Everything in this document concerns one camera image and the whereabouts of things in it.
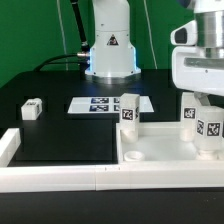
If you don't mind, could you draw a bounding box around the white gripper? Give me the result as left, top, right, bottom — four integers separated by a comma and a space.
172, 46, 224, 106

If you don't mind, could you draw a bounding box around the white hanging cable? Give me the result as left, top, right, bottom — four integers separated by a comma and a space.
57, 0, 69, 72

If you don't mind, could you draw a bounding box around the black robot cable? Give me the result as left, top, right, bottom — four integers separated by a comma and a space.
33, 0, 92, 72

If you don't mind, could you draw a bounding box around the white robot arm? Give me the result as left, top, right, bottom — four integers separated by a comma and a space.
85, 0, 224, 97

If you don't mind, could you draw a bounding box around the white marker base plate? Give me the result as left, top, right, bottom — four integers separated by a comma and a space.
67, 96, 155, 115

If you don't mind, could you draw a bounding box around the white U-shaped obstacle fence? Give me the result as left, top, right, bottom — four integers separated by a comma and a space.
0, 128, 224, 193

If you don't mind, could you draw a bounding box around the white square tabletop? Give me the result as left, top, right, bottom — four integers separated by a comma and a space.
116, 122, 224, 163

